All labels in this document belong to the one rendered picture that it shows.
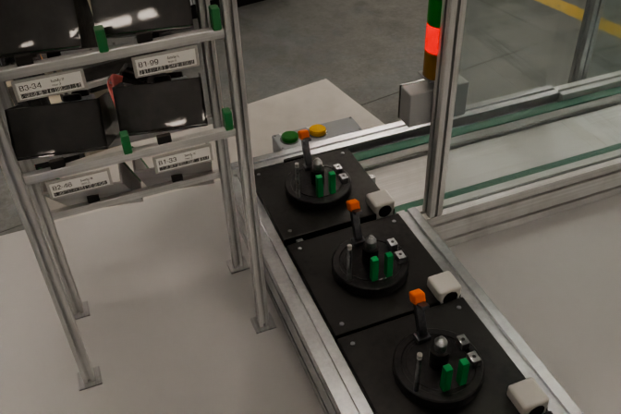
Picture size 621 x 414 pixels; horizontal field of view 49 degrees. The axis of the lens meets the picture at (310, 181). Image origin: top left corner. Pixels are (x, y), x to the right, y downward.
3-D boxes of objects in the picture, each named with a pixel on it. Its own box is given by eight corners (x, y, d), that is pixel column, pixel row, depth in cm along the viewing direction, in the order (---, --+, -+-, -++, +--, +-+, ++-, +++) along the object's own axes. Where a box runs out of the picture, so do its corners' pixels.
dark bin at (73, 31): (29, 54, 115) (19, 9, 113) (108, 45, 116) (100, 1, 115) (-22, 60, 88) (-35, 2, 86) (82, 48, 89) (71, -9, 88)
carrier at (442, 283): (286, 252, 132) (283, 202, 124) (397, 220, 139) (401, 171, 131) (335, 345, 114) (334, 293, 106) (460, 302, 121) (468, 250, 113)
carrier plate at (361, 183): (248, 178, 151) (247, 171, 150) (347, 153, 157) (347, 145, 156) (284, 247, 133) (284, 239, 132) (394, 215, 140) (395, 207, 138)
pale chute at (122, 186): (78, 211, 138) (75, 189, 139) (143, 201, 140) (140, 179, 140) (41, 194, 110) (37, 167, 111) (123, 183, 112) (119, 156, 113)
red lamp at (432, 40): (420, 45, 121) (421, 19, 118) (444, 40, 122) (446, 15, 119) (433, 57, 117) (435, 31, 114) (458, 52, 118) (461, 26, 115)
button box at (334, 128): (273, 155, 166) (271, 134, 163) (351, 136, 172) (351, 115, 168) (282, 171, 161) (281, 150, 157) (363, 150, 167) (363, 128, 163)
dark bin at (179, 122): (135, 115, 129) (128, 77, 127) (204, 106, 130) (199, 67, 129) (120, 137, 101) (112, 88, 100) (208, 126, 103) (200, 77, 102)
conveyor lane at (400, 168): (250, 210, 156) (247, 176, 150) (555, 127, 179) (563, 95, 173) (294, 295, 135) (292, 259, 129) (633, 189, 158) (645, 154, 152)
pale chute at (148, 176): (152, 192, 142) (149, 171, 143) (214, 183, 144) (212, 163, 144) (133, 172, 114) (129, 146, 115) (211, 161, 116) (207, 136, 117)
